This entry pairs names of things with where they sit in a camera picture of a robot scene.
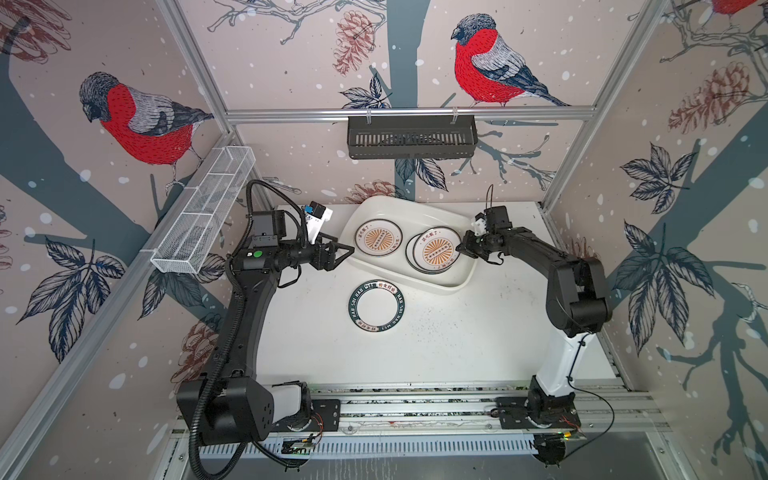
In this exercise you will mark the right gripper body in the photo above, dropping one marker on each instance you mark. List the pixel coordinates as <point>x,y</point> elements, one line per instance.
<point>487,247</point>

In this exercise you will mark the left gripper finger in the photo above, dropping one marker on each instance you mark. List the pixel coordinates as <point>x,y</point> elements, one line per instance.
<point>328,264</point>
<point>338,252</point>

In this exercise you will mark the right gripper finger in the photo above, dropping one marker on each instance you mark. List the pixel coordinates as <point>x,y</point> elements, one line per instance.
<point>471,250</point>
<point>471,237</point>

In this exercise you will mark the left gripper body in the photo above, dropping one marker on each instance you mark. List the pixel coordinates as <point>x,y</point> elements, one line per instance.
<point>306,253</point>

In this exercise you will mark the orange sunburst plate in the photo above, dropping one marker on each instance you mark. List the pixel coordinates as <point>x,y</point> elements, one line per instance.
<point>435,250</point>
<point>378,238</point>

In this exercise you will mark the white black line plate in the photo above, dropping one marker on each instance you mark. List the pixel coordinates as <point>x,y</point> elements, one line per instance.
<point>409,254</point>

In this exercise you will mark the green rim plate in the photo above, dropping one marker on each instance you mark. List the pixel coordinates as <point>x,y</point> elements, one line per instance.
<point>376,306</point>

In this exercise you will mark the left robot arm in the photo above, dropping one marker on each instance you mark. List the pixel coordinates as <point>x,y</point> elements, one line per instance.
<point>226,404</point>

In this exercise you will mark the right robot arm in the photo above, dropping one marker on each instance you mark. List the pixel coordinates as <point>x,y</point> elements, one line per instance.
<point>576,304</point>

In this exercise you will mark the white plastic bin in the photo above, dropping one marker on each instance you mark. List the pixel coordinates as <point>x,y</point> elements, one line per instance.
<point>412,218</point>

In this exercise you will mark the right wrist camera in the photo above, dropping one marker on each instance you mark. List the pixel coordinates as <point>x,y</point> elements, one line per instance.
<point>493,220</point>

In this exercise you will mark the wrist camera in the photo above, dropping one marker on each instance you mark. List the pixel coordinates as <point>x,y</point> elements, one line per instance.
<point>493,220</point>
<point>315,215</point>

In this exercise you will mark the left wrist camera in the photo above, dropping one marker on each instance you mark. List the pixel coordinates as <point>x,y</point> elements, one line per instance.
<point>315,215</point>

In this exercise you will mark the black hanging wire basket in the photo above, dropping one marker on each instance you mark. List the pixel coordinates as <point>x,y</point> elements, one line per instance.
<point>412,137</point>

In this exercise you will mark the white mesh wall shelf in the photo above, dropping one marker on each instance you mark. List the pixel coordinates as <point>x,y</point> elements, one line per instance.
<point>192,235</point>

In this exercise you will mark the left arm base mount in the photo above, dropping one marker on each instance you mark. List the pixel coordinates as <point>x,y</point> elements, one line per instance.
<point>323,417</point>

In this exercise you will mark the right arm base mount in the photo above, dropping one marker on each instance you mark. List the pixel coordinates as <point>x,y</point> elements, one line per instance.
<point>536,411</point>

